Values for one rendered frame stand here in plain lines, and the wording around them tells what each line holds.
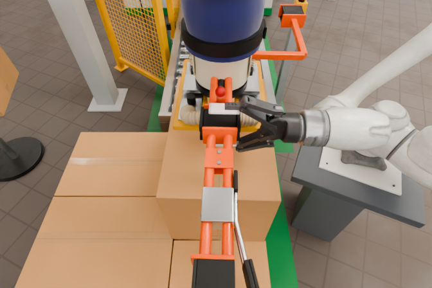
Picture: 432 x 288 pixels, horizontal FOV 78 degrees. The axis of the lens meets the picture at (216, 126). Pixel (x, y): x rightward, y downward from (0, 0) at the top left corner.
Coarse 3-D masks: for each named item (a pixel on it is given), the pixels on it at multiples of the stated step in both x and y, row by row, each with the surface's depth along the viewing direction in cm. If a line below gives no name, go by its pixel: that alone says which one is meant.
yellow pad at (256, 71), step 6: (258, 60) 101; (258, 66) 99; (252, 72) 92; (258, 72) 97; (258, 78) 94; (240, 96) 88; (252, 96) 84; (258, 96) 88; (252, 126) 80; (258, 126) 80
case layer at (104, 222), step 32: (96, 160) 141; (128, 160) 141; (160, 160) 141; (64, 192) 129; (96, 192) 129; (128, 192) 129; (64, 224) 119; (96, 224) 119; (128, 224) 119; (160, 224) 119; (32, 256) 110; (64, 256) 110; (96, 256) 110; (128, 256) 110; (160, 256) 110; (256, 256) 110
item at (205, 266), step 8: (192, 256) 44; (200, 256) 44; (208, 256) 44; (216, 256) 44; (224, 256) 44; (232, 256) 44; (192, 264) 47; (200, 264) 43; (208, 264) 43; (216, 264) 43; (224, 264) 43; (232, 264) 43; (200, 272) 42; (208, 272) 42; (216, 272) 42; (224, 272) 42; (232, 272) 42; (192, 280) 42; (200, 280) 42; (208, 280) 42; (216, 280) 42; (224, 280) 42; (232, 280) 42
